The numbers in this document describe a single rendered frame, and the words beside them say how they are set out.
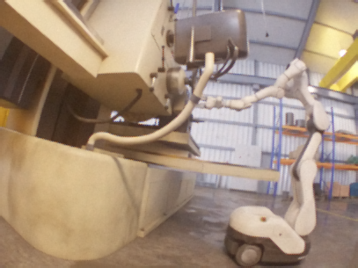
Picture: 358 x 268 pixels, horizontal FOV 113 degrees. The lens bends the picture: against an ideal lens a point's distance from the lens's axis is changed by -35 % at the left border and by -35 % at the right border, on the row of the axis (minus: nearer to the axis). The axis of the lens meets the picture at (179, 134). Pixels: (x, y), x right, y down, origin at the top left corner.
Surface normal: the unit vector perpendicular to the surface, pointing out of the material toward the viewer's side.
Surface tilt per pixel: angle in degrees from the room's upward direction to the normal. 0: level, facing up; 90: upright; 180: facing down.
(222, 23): 109
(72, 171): 90
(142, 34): 90
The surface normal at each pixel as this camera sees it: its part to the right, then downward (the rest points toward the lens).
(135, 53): -0.21, -0.22
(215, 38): -0.48, 0.09
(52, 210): 0.22, -0.15
